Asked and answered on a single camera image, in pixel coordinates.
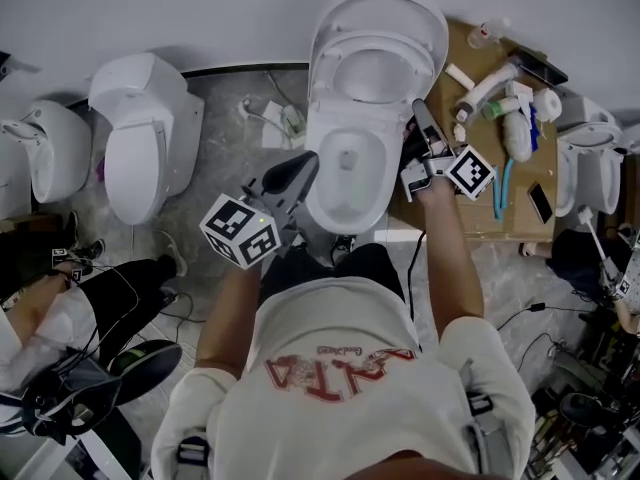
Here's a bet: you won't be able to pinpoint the another person's forearm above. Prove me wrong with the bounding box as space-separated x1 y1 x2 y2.
0 262 76 345

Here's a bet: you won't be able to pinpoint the small white box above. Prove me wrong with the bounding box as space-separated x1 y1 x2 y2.
507 80 534 114

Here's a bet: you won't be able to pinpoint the white toilet lid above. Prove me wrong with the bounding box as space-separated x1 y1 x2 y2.
308 0 450 107

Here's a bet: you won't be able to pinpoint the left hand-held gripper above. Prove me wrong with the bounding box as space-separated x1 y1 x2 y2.
198 150 321 270

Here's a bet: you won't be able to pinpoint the short white pipe piece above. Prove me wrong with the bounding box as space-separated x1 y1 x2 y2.
445 63 477 90

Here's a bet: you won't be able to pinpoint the metal wire rack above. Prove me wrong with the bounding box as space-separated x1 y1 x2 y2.
529 387 567 469

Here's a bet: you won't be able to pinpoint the person's right sneaker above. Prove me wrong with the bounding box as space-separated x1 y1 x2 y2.
332 235 357 265

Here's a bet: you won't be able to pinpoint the black shorts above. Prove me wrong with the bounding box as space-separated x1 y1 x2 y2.
259 241 406 302

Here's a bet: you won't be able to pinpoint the person's left forearm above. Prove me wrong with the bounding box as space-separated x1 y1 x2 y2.
194 262 264 379

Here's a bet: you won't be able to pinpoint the white tank toilet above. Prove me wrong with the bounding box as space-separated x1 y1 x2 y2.
88 51 206 227

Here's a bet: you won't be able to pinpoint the black power adapter cable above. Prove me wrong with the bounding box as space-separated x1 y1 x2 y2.
149 287 209 327
494 301 596 334

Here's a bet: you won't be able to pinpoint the white power strip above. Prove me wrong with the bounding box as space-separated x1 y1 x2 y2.
279 105 308 137

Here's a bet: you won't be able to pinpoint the large white tube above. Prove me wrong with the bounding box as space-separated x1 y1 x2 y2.
457 62 519 115

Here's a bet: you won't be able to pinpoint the green white tube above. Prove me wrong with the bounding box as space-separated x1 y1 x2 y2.
482 96 522 121

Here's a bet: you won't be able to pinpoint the smartphone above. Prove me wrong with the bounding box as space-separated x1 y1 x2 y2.
527 181 555 226

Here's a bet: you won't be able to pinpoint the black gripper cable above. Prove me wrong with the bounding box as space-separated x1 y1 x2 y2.
407 230 427 322

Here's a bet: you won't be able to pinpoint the rounded white toilet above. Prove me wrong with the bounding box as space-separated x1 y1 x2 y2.
0 98 94 205

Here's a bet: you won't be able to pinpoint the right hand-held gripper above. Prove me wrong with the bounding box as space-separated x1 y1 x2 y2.
399 98 497 203

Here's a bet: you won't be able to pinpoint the grey harness strap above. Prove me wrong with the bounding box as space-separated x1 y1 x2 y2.
177 437 210 480
459 357 506 474

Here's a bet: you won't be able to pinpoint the brown cardboard box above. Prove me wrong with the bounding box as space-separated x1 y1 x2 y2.
389 17 560 243

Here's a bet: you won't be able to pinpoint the white paper sheet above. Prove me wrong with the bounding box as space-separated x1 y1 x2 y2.
259 100 294 148

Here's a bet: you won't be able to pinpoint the white toilet brush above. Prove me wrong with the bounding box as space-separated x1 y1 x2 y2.
577 205 614 270

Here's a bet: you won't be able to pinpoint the white printed t-shirt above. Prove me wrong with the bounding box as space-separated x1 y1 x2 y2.
151 276 536 480

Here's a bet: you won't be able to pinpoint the person's right forearm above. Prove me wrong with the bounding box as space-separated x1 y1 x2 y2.
414 187 485 339

